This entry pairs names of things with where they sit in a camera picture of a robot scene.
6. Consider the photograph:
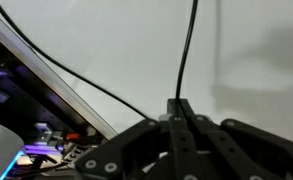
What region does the large white board mat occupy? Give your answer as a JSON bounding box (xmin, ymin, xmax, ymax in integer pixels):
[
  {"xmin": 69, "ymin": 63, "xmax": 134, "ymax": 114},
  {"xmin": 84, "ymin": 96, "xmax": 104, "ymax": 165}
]
[{"xmin": 0, "ymin": 0, "xmax": 293, "ymax": 148}]

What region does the small aluminium bracket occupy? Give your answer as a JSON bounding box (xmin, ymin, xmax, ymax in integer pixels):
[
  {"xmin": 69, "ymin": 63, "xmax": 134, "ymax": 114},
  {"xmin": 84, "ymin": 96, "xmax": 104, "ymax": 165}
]
[{"xmin": 34, "ymin": 122, "xmax": 64, "ymax": 148}]

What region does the black orange-handled bar clamp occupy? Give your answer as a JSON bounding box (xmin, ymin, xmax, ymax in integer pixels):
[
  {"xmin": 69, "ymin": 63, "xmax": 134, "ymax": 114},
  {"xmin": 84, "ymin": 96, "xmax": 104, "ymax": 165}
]
[{"xmin": 52, "ymin": 131, "xmax": 100, "ymax": 148}]

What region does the black charging cable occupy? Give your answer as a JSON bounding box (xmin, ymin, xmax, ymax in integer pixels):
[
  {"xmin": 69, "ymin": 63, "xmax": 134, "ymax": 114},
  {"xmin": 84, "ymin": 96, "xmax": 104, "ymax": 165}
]
[{"xmin": 0, "ymin": 0, "xmax": 199, "ymax": 121}]

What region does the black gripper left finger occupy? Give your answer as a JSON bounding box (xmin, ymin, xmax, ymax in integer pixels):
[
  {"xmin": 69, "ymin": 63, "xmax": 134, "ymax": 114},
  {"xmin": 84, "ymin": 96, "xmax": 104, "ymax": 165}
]
[{"xmin": 74, "ymin": 98, "xmax": 204, "ymax": 180}]

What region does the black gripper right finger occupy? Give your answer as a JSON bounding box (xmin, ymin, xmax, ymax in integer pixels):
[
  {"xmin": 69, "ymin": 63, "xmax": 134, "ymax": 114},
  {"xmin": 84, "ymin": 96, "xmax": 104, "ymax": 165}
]
[{"xmin": 179, "ymin": 98, "xmax": 293, "ymax": 180}]

